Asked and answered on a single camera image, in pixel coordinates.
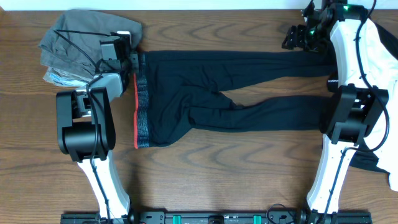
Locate small black looped cable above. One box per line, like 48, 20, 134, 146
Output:
266, 203, 296, 224

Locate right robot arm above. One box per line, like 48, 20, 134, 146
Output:
282, 1, 392, 223

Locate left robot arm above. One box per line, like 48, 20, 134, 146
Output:
56, 32, 139, 223

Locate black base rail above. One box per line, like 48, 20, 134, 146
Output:
60, 210, 373, 224

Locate folded grey-brown trousers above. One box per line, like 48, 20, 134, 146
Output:
39, 9, 142, 76

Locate black and white shirt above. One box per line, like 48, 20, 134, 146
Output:
326, 18, 398, 192

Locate black leggings with red waistband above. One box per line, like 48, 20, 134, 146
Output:
134, 51, 337, 148

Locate folded light blue garment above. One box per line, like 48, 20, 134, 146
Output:
43, 69, 87, 87

